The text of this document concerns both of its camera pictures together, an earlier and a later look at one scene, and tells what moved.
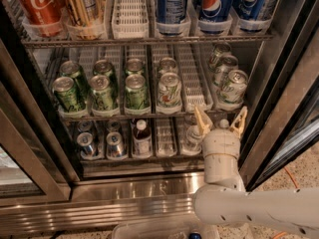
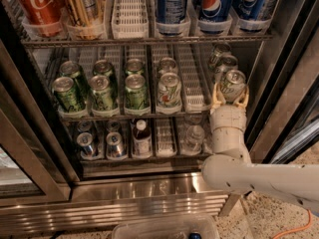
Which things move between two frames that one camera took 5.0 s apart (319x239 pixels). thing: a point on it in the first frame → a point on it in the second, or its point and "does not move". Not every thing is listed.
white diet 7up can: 233,90 does not move
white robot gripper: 220,141 → 228,116
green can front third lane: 136,93 does not move
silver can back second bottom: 114,126 does not move
